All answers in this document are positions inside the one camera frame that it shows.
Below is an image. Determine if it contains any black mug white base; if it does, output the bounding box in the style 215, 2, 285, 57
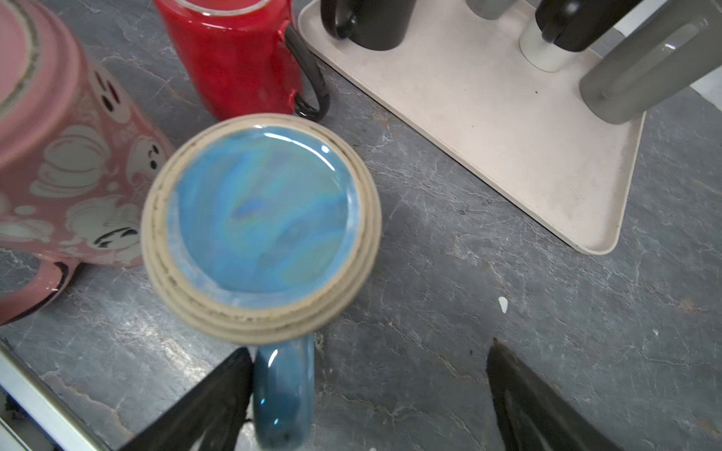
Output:
519, 0, 640, 73

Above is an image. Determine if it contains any black mug white rim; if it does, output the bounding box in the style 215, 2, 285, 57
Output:
321, 0, 417, 51

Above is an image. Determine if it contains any beige plastic tray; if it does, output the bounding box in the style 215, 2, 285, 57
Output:
297, 1, 644, 255

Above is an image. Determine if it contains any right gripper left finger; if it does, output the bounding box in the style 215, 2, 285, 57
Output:
122, 348, 253, 450

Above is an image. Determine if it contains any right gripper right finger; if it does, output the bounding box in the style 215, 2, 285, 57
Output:
486, 339, 620, 450

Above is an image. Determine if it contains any blue butterfly mug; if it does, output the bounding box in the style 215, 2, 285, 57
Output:
141, 114, 382, 450

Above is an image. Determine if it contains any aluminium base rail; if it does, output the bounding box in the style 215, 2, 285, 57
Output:
1, 342, 108, 450

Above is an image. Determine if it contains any small grey mug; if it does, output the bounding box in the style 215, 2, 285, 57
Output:
466, 0, 517, 21

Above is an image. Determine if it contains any grey-green mug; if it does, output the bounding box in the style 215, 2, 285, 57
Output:
579, 0, 721, 124

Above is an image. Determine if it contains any pink mug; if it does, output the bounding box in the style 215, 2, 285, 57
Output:
1, 1, 174, 324

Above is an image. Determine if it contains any red mug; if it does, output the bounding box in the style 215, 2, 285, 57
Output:
155, 0, 331, 122

